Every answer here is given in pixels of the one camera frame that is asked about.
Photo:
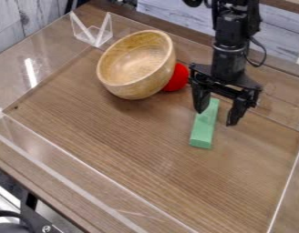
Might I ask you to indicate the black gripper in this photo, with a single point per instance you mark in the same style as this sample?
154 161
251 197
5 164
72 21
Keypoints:
233 89

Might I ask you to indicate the green rectangular block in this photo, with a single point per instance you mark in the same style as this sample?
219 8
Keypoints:
203 126

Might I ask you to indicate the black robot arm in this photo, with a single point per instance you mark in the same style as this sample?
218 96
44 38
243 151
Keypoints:
235 23

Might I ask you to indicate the brown wooden bowl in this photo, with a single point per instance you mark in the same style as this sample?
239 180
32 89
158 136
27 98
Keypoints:
136 65

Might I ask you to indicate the red ball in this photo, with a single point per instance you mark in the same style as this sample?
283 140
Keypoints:
179 79

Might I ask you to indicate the clear acrylic tray wall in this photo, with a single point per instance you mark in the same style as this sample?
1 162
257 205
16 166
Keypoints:
109 160

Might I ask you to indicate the clear acrylic corner bracket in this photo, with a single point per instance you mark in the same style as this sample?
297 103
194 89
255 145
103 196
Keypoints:
92 35

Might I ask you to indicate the black table leg bracket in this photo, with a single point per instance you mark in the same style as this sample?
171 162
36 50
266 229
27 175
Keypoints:
41 225

